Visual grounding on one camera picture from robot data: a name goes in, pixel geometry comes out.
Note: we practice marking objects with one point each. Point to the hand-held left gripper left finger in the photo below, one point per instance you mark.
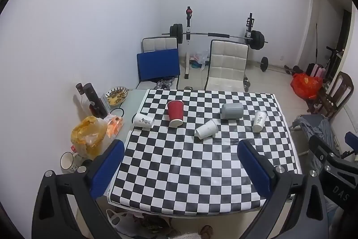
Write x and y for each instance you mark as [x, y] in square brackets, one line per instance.
[107, 169]

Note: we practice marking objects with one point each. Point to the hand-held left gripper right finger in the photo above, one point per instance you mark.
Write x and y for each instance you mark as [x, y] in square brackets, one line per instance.
[257, 171]

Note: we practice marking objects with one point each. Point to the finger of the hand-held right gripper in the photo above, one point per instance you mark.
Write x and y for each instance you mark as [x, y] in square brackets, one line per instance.
[351, 140]
[321, 146]

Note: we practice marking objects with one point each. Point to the plain white paper cup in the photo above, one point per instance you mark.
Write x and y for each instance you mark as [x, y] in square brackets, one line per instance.
[207, 129]

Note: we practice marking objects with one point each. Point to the tall printed white paper cup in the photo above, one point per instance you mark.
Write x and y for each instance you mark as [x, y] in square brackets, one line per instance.
[259, 121]

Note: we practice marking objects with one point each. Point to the wide printed white paper cup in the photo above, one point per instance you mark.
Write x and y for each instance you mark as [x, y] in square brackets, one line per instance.
[143, 120]

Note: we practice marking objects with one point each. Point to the grey plastic cup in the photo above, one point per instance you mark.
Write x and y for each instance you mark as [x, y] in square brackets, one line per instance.
[232, 111]

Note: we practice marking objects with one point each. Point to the red paper cup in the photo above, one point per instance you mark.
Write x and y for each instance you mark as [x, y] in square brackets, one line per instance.
[175, 111]

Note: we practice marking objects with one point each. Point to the grey cloth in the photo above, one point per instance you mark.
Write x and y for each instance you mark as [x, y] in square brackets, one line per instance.
[318, 125]

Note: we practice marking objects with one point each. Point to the white ceramic mug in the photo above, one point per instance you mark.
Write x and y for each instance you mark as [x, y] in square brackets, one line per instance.
[70, 164]

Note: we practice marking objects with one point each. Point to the yellow plastic bag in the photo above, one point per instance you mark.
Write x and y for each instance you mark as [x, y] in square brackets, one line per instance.
[88, 135]

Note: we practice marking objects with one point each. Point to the orange snack packet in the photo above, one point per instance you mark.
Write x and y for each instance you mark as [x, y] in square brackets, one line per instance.
[114, 125]

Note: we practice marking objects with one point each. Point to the dark wooden chair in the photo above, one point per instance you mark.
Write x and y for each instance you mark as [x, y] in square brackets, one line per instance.
[339, 85]

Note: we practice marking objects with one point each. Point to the red plastic bag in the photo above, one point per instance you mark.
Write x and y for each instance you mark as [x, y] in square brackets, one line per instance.
[306, 85]

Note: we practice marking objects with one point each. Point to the black electric grinder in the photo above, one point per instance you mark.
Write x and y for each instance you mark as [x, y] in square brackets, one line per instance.
[93, 99]

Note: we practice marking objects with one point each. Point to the patterned bowl with food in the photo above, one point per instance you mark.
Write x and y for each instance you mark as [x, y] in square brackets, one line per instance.
[116, 95]

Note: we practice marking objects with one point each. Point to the black white checkered mat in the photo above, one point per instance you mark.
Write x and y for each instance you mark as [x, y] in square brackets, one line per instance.
[181, 171]

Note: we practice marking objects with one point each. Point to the pink suitcase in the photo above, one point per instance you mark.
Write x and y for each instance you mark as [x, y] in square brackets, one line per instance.
[316, 70]

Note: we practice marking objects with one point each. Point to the brown slipper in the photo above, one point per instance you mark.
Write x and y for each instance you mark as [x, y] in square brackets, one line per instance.
[207, 232]

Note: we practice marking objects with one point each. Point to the black kick scooter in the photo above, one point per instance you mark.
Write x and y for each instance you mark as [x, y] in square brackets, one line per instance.
[332, 59]

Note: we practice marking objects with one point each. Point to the small black dumbbell bar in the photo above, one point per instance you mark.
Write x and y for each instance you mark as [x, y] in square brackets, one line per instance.
[264, 64]

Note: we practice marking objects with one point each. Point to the black long stick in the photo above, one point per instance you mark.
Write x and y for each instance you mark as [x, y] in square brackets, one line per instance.
[317, 43]

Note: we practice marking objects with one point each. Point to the white quilted swivel chair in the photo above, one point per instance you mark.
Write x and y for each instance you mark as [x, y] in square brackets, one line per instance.
[228, 65]

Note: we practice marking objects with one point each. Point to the blue board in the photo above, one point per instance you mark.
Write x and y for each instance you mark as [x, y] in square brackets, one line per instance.
[158, 64]

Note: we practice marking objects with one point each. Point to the barbell with black plates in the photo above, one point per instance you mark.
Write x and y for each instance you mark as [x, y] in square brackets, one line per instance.
[257, 39]

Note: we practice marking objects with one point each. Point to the clear plastic bag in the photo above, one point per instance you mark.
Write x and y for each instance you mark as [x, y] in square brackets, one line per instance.
[201, 58]

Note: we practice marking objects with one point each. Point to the white barbell rack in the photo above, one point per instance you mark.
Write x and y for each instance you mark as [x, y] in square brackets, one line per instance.
[186, 43]

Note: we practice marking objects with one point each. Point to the white door frame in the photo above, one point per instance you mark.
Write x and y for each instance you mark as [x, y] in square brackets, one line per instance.
[306, 31]

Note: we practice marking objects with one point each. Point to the white chair with black frame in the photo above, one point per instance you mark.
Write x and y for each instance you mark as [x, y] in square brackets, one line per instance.
[159, 44]

